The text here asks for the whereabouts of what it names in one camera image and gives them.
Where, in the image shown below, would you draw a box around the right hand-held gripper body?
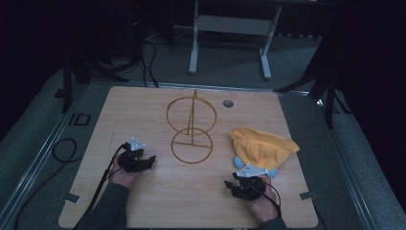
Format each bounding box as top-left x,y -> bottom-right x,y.
232,164 -> 270,202

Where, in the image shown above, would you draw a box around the person's right hand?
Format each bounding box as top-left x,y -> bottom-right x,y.
248,175 -> 282,224

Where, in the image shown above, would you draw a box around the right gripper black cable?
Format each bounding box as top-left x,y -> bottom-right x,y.
245,178 -> 283,219

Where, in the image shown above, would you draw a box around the white desk frame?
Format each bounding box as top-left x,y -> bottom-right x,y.
188,0 -> 283,81

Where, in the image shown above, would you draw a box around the black hanging cables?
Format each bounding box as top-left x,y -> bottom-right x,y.
127,0 -> 161,89

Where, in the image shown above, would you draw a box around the black metal stand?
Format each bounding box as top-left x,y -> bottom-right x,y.
54,47 -> 130,115
273,37 -> 353,130

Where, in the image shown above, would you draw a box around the black floor cable loop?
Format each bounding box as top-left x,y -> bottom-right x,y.
13,137 -> 79,230

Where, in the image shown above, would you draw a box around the yellow cloth hat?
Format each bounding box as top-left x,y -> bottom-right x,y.
229,126 -> 301,179

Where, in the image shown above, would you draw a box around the metal floor rail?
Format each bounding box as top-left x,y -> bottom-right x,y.
0,83 -> 90,230
314,95 -> 406,230

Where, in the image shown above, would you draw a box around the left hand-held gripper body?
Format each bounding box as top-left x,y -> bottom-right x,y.
117,136 -> 150,173

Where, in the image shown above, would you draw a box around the grey tape piece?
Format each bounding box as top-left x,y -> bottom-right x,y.
299,191 -> 319,201
64,193 -> 81,204

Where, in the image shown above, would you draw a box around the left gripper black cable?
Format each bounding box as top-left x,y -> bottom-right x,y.
72,143 -> 128,230

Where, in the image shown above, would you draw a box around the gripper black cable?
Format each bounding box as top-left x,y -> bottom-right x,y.
245,178 -> 283,219
72,143 -> 128,230

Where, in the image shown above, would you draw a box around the person's left hand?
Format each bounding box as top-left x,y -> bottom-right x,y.
108,152 -> 142,190

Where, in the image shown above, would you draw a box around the golden wire hat stand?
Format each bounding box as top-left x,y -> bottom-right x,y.
166,89 -> 218,166

